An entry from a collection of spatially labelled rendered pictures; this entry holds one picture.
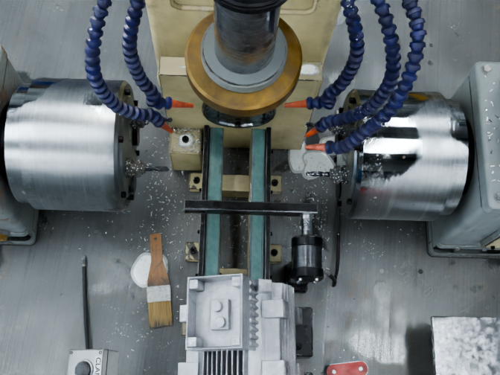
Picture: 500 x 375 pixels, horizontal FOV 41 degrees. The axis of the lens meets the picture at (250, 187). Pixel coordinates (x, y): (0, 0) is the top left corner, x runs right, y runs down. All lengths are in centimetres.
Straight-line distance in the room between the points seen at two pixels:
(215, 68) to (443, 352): 73
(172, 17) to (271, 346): 62
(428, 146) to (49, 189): 67
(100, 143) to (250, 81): 32
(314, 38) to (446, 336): 64
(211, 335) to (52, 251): 51
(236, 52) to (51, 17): 88
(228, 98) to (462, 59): 87
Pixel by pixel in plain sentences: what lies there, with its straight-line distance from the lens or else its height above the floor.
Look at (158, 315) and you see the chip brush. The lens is 144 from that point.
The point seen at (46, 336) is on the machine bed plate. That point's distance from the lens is 148.
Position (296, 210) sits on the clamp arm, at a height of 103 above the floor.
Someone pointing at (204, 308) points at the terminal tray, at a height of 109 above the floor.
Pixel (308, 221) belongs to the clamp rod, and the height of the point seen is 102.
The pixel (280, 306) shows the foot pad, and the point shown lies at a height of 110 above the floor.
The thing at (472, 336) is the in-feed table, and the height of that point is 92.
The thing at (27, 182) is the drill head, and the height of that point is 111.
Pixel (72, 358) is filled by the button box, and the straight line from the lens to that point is 120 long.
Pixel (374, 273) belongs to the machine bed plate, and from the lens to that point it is 149.
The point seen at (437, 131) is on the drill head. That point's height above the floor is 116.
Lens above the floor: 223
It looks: 72 degrees down
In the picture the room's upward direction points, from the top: 8 degrees clockwise
